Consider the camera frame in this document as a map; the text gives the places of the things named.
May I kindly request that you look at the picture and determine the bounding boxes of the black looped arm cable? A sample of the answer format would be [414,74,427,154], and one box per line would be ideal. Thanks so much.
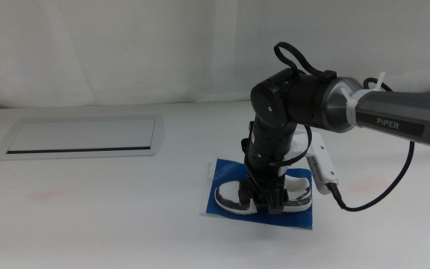
[273,41,337,84]

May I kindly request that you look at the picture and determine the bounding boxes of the white zip tie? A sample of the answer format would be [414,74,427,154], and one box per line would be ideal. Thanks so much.
[340,71,387,129]

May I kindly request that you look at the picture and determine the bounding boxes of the white shoe with black marks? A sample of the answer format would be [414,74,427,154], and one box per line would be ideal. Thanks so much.
[214,175,313,216]

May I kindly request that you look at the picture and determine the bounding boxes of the black camera cable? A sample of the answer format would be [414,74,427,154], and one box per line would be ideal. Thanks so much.
[326,140,416,213]

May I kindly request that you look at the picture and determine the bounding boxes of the white wrist camera with mount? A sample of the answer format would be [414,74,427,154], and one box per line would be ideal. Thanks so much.
[289,130,340,197]

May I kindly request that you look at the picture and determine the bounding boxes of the silver table cable hatch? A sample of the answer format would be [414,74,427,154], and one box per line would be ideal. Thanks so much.
[0,114,166,162]

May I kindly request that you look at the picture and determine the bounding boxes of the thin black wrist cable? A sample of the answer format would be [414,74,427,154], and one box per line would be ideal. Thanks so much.
[269,125,314,168]

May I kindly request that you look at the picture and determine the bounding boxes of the white backdrop curtain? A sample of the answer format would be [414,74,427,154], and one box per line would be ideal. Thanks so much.
[0,0,430,110]

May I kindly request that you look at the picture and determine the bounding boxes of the blue mat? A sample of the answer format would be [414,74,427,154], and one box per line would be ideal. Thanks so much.
[199,158,314,231]

